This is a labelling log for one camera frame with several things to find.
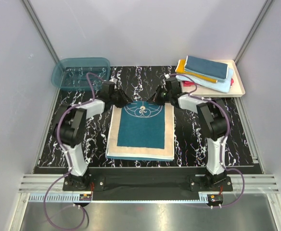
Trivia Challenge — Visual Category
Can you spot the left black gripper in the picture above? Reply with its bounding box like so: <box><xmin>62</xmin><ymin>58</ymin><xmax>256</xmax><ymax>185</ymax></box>
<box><xmin>109</xmin><ymin>87</ymin><xmax>133</xmax><ymax>108</ymax></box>

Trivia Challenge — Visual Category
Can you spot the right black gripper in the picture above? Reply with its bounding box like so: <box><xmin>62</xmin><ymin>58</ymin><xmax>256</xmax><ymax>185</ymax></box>
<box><xmin>146</xmin><ymin>86</ymin><xmax>171</xmax><ymax>107</ymax></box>

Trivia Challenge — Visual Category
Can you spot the teal beige bordered towel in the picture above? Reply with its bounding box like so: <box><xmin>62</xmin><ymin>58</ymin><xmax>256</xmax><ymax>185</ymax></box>
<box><xmin>106</xmin><ymin>101</ymin><xmax>175</xmax><ymax>161</ymax></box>

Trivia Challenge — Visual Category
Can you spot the yellow bear towel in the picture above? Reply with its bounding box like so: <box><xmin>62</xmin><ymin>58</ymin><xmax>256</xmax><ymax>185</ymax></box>
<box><xmin>175</xmin><ymin>59</ymin><xmax>217</xmax><ymax>83</ymax></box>

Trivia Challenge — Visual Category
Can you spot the blue beige patterned towel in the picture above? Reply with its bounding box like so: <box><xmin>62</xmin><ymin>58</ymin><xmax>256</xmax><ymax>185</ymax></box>
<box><xmin>184</xmin><ymin>55</ymin><xmax>228</xmax><ymax>80</ymax></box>

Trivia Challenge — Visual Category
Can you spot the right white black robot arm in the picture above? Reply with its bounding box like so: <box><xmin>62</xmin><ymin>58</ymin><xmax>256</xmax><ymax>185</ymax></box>
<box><xmin>147</xmin><ymin>77</ymin><xmax>230</xmax><ymax>191</ymax></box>

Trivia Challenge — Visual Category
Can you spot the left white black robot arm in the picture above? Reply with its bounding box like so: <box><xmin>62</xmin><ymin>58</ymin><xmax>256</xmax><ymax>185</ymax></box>
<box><xmin>53</xmin><ymin>81</ymin><xmax>133</xmax><ymax>191</ymax></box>

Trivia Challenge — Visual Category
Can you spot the pink folded towel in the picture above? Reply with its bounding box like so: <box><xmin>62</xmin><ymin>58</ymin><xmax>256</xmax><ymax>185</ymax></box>
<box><xmin>183</xmin><ymin>78</ymin><xmax>234</xmax><ymax>87</ymax></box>

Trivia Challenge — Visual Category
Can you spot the teal plastic basket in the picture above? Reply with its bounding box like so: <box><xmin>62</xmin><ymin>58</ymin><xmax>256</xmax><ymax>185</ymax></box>
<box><xmin>51</xmin><ymin>57</ymin><xmax>111</xmax><ymax>92</ymax></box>

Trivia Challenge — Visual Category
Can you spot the light blue folded towel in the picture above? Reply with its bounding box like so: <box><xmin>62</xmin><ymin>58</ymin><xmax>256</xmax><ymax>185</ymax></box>
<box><xmin>176</xmin><ymin>68</ymin><xmax>234</xmax><ymax>93</ymax></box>

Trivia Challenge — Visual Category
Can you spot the white plastic tray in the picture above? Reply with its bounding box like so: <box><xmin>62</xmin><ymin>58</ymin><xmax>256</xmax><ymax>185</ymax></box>
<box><xmin>183</xmin><ymin>60</ymin><xmax>245</xmax><ymax>98</ymax></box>

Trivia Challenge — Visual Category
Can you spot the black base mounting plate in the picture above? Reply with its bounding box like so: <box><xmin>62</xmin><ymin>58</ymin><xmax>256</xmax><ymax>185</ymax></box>
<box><xmin>63</xmin><ymin>167</ymin><xmax>233</xmax><ymax>203</ymax></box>

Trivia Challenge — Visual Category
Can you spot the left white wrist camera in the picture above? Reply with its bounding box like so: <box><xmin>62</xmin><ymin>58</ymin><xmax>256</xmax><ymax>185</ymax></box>
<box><xmin>109</xmin><ymin>77</ymin><xmax>119</xmax><ymax>86</ymax></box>

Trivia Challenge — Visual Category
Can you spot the slotted aluminium cable rail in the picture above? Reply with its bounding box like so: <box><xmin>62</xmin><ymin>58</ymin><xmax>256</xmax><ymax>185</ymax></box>
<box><xmin>29</xmin><ymin>192</ymin><xmax>92</xmax><ymax>203</ymax></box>

